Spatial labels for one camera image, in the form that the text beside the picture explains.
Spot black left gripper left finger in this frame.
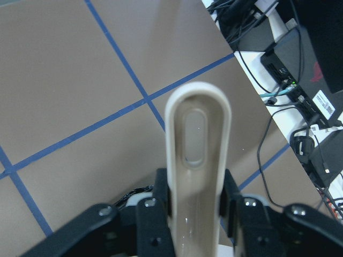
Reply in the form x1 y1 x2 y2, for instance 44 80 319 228
24 168 174 256

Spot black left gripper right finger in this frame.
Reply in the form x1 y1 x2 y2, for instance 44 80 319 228
220 169 342 256

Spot beige plastic dustpan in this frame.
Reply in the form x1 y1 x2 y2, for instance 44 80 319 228
165 81 232 256

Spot black computer box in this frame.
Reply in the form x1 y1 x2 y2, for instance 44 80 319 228
260 27 342 128

